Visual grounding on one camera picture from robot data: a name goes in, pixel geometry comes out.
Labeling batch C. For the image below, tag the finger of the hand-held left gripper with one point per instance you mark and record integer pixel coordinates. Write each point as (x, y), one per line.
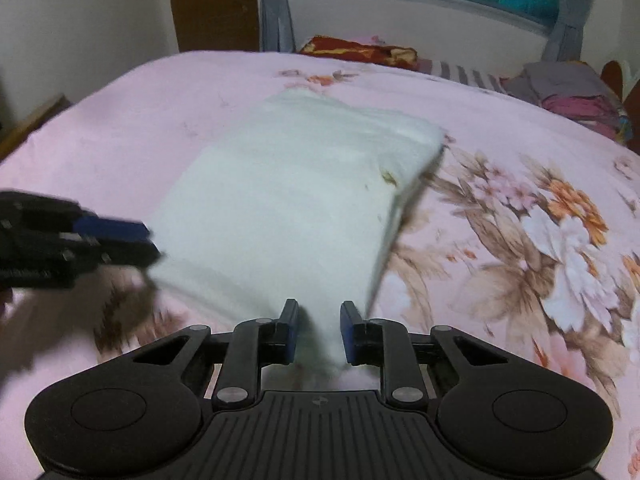
(112, 227)
(122, 254)

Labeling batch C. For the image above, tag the pink floral bedsheet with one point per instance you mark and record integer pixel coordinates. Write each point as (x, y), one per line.
(500, 210)

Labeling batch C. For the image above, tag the grey curtain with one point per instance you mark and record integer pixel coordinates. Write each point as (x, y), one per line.
(570, 15)
(275, 7)

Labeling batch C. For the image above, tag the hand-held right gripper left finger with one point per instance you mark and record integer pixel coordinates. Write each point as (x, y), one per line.
(290, 334)

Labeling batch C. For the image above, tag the pile of clothes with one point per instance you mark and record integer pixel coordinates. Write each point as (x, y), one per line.
(570, 92)

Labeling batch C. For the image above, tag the grey striped cloth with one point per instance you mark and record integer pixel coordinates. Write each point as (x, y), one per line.
(460, 76)

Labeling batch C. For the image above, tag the brown wooden headboard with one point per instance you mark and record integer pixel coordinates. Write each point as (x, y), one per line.
(625, 85)

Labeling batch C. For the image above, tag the wooden bedside furniture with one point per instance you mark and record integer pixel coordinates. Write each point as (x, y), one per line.
(30, 127)

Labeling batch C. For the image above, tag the red patterned pillow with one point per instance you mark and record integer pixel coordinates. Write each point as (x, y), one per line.
(357, 51)

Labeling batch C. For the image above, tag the white cloth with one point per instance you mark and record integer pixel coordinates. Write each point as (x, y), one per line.
(290, 200)

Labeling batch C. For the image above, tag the brown wooden door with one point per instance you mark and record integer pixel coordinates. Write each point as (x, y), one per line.
(215, 5)

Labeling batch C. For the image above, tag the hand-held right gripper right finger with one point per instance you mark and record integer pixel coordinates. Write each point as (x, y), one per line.
(348, 336)

